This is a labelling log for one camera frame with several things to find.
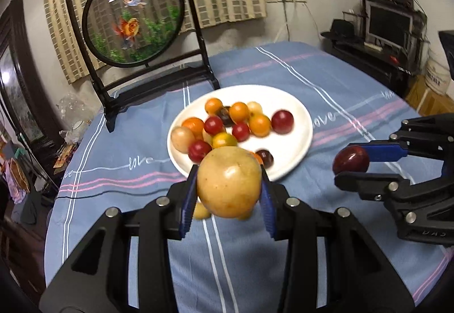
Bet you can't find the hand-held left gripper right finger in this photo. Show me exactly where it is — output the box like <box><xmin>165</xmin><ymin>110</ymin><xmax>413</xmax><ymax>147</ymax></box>
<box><xmin>260</xmin><ymin>167</ymin><xmax>415</xmax><ymax>313</ymax></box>

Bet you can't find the large orange tangerine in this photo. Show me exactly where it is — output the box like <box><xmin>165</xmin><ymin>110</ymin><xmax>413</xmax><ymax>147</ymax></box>
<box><xmin>248</xmin><ymin>114</ymin><xmax>272</xmax><ymax>138</ymax></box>

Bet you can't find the white bucket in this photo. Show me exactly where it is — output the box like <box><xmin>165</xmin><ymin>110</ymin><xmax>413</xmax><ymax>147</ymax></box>
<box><xmin>424</xmin><ymin>47</ymin><xmax>451</xmax><ymax>95</ymax></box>

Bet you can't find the red plum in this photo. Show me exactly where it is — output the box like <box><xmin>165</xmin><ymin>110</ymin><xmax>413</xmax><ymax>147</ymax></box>
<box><xmin>188</xmin><ymin>140</ymin><xmax>213</xmax><ymax>163</ymax></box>
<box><xmin>232</xmin><ymin>121</ymin><xmax>251</xmax><ymax>142</ymax></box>
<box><xmin>332</xmin><ymin>146</ymin><xmax>370</xmax><ymax>175</ymax></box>
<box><xmin>271</xmin><ymin>110</ymin><xmax>295</xmax><ymax>134</ymax></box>
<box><xmin>203</xmin><ymin>116</ymin><xmax>224</xmax><ymax>134</ymax></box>

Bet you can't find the black desk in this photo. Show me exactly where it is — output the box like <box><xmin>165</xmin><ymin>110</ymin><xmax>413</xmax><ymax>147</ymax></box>
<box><xmin>323</xmin><ymin>34</ymin><xmax>426</xmax><ymax>97</ymax></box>

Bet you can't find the strapped cardboard box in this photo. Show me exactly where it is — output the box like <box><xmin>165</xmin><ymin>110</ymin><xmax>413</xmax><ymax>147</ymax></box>
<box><xmin>404</xmin><ymin>75</ymin><xmax>454</xmax><ymax>115</ymax></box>

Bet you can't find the goldfish screen on black stand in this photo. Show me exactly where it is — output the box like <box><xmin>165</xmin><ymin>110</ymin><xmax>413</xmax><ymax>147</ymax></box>
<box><xmin>65</xmin><ymin>0</ymin><xmax>220</xmax><ymax>133</ymax></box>

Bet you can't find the small yellow round fruit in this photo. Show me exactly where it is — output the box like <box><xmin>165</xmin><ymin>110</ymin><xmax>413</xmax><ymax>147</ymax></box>
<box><xmin>193</xmin><ymin>202</ymin><xmax>213</xmax><ymax>220</ymax></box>

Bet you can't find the clear plastic bag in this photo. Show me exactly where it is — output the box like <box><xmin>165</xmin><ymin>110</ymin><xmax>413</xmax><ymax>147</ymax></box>
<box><xmin>57</xmin><ymin>93</ymin><xmax>89</xmax><ymax>143</ymax></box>

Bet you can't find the dark wooden framed painting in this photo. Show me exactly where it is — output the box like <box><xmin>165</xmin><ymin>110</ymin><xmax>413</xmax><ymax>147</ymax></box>
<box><xmin>0</xmin><ymin>0</ymin><xmax>62</xmax><ymax>157</ymax></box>

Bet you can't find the thin black cable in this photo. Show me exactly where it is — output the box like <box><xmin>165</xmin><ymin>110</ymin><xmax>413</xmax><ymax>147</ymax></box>
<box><xmin>53</xmin><ymin>190</ymin><xmax>174</xmax><ymax>201</ymax></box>

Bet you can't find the black hat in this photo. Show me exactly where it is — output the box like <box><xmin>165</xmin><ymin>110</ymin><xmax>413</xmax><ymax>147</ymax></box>
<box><xmin>321</xmin><ymin>20</ymin><xmax>364</xmax><ymax>42</ymax></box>

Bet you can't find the colourful booklet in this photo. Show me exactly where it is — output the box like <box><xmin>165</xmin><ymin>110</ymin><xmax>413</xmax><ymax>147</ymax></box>
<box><xmin>53</xmin><ymin>144</ymin><xmax>79</xmax><ymax>169</ymax></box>

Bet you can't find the spotted tan round fruit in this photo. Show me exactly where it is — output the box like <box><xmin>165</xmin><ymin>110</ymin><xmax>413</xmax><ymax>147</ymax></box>
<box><xmin>171</xmin><ymin>126</ymin><xmax>196</xmax><ymax>153</ymax></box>

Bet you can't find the dark purple plum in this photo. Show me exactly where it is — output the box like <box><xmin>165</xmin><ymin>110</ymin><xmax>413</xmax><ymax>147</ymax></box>
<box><xmin>217</xmin><ymin>106</ymin><xmax>233</xmax><ymax>126</ymax></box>
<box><xmin>256</xmin><ymin>149</ymin><xmax>275</xmax><ymax>169</ymax></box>

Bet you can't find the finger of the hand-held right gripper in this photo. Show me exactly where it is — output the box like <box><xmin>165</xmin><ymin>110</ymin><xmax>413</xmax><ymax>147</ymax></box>
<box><xmin>334</xmin><ymin>173</ymin><xmax>419</xmax><ymax>201</ymax></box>
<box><xmin>349</xmin><ymin>114</ymin><xmax>453</xmax><ymax>162</ymax></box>

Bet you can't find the yellow-green round fruit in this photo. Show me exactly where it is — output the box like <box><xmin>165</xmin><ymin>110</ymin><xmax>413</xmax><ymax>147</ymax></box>
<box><xmin>212</xmin><ymin>133</ymin><xmax>238</xmax><ymax>149</ymax></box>

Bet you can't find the white round plate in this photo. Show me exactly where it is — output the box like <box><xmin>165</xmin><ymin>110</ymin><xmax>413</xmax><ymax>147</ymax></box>
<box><xmin>167</xmin><ymin>85</ymin><xmax>313</xmax><ymax>182</ymax></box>

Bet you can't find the computer monitor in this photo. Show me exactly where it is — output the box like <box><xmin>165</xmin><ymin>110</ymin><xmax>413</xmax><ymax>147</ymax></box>
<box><xmin>365</xmin><ymin>1</ymin><xmax>414</xmax><ymax>46</ymax></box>

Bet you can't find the pink cloth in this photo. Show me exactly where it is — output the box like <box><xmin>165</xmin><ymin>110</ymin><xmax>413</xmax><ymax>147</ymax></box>
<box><xmin>3</xmin><ymin>157</ymin><xmax>31</xmax><ymax>205</ymax></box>

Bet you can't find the white power cable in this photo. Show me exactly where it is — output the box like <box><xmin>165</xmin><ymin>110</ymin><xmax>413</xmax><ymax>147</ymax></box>
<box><xmin>277</xmin><ymin>3</ymin><xmax>295</xmax><ymax>42</ymax></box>

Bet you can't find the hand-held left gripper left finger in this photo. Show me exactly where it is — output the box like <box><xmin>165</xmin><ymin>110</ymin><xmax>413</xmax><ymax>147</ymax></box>
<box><xmin>39</xmin><ymin>165</ymin><xmax>198</xmax><ymax>313</ymax></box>

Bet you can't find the blue plaid tablecloth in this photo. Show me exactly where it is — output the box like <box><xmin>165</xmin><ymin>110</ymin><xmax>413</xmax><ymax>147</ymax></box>
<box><xmin>44</xmin><ymin>41</ymin><xmax>454</xmax><ymax>313</ymax></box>

